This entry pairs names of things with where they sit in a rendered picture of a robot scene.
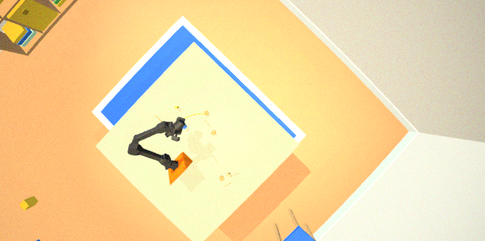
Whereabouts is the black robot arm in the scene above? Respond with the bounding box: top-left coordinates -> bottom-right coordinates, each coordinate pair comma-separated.
127,119 -> 186,171

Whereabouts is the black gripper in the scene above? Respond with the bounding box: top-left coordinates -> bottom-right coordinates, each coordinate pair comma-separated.
171,117 -> 186,142

